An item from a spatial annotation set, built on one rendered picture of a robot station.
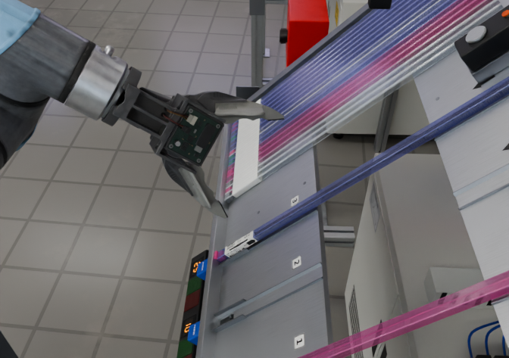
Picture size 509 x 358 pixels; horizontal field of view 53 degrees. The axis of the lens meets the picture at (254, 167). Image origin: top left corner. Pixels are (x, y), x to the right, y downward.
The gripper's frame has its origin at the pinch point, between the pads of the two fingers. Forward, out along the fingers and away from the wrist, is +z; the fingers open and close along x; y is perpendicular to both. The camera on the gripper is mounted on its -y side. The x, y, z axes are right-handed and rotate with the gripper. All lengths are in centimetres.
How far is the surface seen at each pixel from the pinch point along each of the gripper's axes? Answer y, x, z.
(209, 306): -1.9, -20.5, 5.3
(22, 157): -156, -50, -27
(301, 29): -59, 32, 16
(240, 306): 1.6, -17.6, 7.8
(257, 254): -2.8, -11.1, 8.3
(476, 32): 12.7, 26.3, 10.2
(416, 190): -24, 10, 43
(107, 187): -131, -41, 4
